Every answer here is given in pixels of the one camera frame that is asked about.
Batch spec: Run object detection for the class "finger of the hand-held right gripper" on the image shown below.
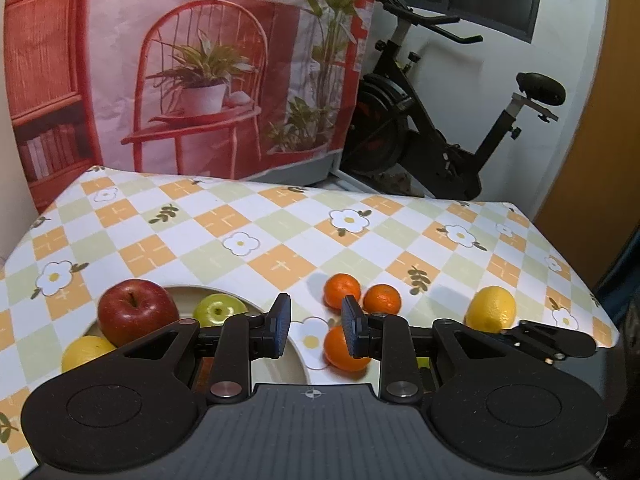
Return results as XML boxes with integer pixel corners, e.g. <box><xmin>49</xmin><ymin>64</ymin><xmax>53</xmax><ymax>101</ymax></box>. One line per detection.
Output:
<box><xmin>500</xmin><ymin>319</ymin><xmax>598</xmax><ymax>363</ymax></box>

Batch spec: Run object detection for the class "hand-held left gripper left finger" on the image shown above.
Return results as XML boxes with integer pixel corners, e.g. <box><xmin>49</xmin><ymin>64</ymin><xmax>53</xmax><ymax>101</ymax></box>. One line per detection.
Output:
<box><xmin>122</xmin><ymin>292</ymin><xmax>292</xmax><ymax>406</ymax></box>

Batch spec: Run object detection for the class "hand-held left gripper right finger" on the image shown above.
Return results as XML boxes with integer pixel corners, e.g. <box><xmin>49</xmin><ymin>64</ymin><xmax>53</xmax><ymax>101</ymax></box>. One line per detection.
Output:
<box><xmin>341</xmin><ymin>296</ymin><xmax>521</xmax><ymax>406</ymax></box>

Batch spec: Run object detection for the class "tangerine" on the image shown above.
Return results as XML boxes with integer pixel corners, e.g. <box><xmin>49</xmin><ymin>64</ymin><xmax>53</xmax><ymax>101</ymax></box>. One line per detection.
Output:
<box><xmin>324</xmin><ymin>273</ymin><xmax>362</xmax><ymax>309</ymax></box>
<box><xmin>323</xmin><ymin>325</ymin><xmax>373</xmax><ymax>372</ymax></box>
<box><xmin>362</xmin><ymin>284</ymin><xmax>402</xmax><ymax>315</ymax></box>

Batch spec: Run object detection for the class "beige ceramic plate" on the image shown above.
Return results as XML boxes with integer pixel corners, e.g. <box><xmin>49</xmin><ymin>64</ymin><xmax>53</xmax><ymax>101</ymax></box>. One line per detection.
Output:
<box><xmin>82</xmin><ymin>284</ymin><xmax>308</xmax><ymax>392</ymax></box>

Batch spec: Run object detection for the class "yellow lemon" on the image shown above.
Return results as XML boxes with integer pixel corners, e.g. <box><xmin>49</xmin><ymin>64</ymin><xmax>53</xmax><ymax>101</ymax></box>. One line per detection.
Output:
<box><xmin>61</xmin><ymin>335</ymin><xmax>118</xmax><ymax>373</ymax></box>
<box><xmin>465</xmin><ymin>286</ymin><xmax>517</xmax><ymax>333</ymax></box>

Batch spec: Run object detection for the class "dark blue curtain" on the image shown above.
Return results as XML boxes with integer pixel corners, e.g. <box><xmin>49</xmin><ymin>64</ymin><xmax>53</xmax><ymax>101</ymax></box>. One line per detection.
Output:
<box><xmin>592</xmin><ymin>230</ymin><xmax>640</xmax><ymax>321</ymax></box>

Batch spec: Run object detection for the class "checkered floral tablecloth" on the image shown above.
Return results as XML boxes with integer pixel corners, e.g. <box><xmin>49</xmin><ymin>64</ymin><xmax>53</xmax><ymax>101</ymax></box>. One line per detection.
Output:
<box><xmin>0</xmin><ymin>164</ymin><xmax>621</xmax><ymax>480</ymax></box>

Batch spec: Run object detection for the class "shiny red apple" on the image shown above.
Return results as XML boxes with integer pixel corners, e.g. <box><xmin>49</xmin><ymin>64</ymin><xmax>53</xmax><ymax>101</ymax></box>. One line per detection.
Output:
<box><xmin>97</xmin><ymin>279</ymin><xmax>181</xmax><ymax>347</ymax></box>

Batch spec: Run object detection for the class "brown wooden panel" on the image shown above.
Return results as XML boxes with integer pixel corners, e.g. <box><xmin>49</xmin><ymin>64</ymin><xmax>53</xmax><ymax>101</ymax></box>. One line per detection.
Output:
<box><xmin>532</xmin><ymin>0</ymin><xmax>640</xmax><ymax>291</ymax></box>

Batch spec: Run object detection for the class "black exercise bike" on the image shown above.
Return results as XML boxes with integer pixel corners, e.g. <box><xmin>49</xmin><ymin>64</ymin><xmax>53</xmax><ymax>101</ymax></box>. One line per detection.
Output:
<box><xmin>342</xmin><ymin>0</ymin><xmax>567</xmax><ymax>200</ymax></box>

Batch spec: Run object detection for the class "printed red chair backdrop cloth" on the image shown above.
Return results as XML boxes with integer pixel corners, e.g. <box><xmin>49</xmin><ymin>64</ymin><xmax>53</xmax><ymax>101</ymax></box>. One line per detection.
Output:
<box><xmin>5</xmin><ymin>0</ymin><xmax>383</xmax><ymax>213</ymax></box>

